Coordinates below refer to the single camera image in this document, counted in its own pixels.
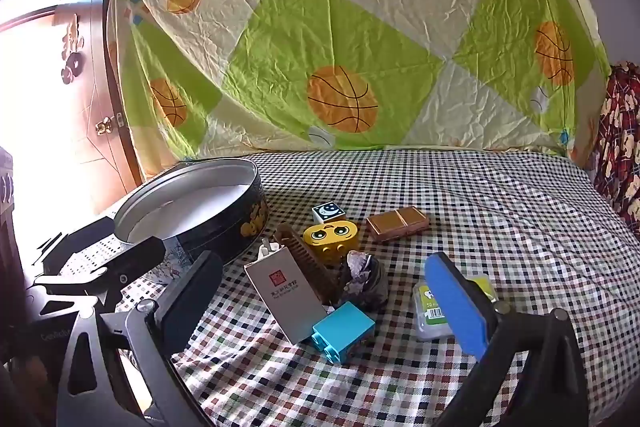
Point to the brown wooden door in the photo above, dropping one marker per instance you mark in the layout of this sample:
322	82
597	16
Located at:
95	82

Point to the checkered bed sheet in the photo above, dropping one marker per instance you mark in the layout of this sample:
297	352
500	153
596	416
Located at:
500	232

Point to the red patterned cloth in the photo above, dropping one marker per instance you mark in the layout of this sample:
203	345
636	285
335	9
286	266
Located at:
620	132

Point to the basketball print bed sheet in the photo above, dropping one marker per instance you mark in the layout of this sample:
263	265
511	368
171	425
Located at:
350	7

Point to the moon print toy block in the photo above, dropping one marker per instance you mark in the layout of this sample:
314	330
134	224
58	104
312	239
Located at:
325	212

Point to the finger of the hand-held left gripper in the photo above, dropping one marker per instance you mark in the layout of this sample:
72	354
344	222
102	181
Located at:
90	229
140	257

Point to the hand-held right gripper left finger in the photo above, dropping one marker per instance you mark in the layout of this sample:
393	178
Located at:
190	297

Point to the round black gold tin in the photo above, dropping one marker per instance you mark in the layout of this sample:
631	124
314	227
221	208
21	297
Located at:
220	227

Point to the door hanging decoration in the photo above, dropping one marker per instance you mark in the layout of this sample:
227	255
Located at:
72	52

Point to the yellow face toy block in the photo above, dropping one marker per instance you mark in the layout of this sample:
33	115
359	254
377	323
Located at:
330	237

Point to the brown wooden comb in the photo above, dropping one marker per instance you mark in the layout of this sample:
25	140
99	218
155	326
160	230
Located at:
305	262

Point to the blue building block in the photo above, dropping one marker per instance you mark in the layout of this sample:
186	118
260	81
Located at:
340	327

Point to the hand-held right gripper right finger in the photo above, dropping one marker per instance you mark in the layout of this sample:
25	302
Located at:
455	307

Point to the dark shiny pouch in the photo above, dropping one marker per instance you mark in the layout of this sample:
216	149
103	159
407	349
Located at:
362	277

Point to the grey card with red logo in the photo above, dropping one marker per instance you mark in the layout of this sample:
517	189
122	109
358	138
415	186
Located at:
285	292

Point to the copper rectangular box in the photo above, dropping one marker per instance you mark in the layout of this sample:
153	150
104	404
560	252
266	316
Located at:
397	222

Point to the blue white printed sheet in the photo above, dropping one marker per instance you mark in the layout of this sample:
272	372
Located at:
170	263

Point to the clear plastic floss box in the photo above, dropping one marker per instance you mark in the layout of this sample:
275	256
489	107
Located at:
425	322

